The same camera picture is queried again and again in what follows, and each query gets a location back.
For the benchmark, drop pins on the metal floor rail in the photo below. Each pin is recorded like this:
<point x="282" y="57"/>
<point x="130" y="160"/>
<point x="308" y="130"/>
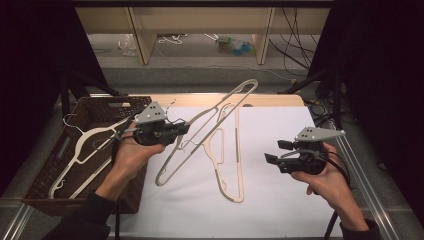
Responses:
<point x="373" y="196"/>
<point x="15" y="221"/>

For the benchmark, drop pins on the light wooden shelf unit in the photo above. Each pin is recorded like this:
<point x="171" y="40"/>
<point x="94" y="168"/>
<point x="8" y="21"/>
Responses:
<point x="200" y="20"/>

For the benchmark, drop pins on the person's left hand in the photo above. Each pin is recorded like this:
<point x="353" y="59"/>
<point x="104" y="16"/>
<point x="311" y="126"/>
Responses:
<point x="133" y="160"/>

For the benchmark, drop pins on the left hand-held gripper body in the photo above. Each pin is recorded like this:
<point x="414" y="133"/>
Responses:
<point x="151" y="113"/>

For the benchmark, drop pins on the person's right hand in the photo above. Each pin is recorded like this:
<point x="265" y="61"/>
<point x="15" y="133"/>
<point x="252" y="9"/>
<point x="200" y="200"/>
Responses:
<point x="328" y="183"/>

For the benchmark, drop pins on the colourful plastic package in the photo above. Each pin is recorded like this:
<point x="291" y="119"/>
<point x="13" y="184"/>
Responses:
<point x="235" y="46"/>

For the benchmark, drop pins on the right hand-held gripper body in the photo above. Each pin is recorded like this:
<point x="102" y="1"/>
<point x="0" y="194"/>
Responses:
<point x="316" y="133"/>

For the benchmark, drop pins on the cream plastic clothes hanger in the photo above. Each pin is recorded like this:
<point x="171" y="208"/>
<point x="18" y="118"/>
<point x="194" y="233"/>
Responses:
<point x="87" y="133"/>
<point x="238" y="150"/>
<point x="254" y="82"/>

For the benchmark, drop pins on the clear plastic bag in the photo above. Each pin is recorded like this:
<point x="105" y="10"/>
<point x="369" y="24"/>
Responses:
<point x="127" y="45"/>

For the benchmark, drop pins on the dark curtain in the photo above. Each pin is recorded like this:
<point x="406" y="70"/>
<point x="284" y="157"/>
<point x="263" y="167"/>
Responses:
<point x="30" y="83"/>
<point x="383" y="83"/>

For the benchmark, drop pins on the brown woven basket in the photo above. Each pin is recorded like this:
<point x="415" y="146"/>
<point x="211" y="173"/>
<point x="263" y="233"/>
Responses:
<point x="43" y="180"/>

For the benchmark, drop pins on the black metal stand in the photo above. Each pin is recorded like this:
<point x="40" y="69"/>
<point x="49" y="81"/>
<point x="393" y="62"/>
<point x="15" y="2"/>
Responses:
<point x="336" y="96"/>
<point x="68" y="93"/>

